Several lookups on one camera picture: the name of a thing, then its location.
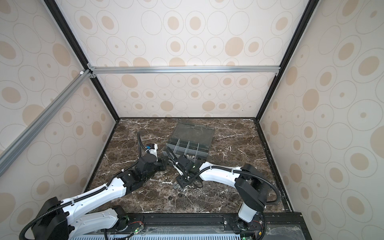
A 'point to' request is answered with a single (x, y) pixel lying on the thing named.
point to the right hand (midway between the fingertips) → (182, 180)
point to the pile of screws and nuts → (189, 191)
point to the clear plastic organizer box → (193, 142)
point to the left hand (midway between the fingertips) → (171, 156)
